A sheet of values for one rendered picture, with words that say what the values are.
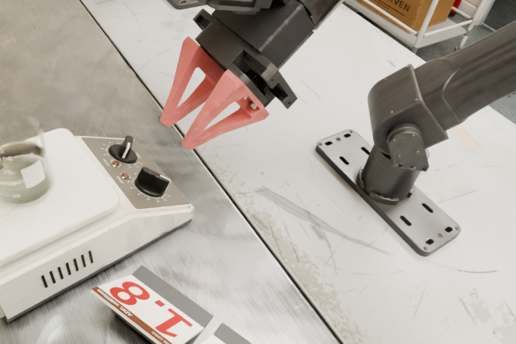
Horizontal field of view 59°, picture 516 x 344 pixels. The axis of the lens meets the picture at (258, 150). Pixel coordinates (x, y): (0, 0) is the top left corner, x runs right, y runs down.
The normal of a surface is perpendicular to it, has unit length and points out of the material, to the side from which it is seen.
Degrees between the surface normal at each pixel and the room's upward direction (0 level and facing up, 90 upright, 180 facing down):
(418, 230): 0
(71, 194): 0
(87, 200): 0
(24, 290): 90
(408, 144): 90
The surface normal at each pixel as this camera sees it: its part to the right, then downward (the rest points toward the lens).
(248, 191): 0.14, -0.71
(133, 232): 0.64, 0.60
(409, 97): -0.64, -0.59
